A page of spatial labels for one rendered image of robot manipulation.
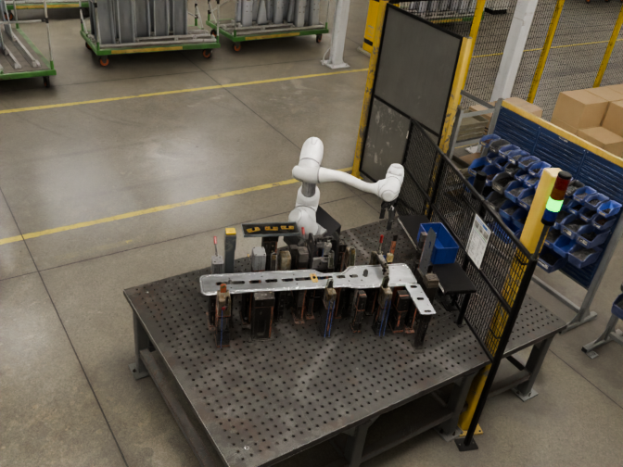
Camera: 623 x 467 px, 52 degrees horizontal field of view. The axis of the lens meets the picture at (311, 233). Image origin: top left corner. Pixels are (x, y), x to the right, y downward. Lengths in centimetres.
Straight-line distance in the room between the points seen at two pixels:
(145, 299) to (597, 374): 351
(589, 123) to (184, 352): 570
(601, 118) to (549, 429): 434
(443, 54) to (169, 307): 335
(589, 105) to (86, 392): 601
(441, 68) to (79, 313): 373
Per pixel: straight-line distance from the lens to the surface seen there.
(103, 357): 497
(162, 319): 417
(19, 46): 1015
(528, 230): 378
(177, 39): 1047
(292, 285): 398
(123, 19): 1025
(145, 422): 452
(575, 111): 804
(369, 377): 391
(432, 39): 617
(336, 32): 1078
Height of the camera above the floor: 344
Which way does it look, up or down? 33 degrees down
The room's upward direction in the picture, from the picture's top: 7 degrees clockwise
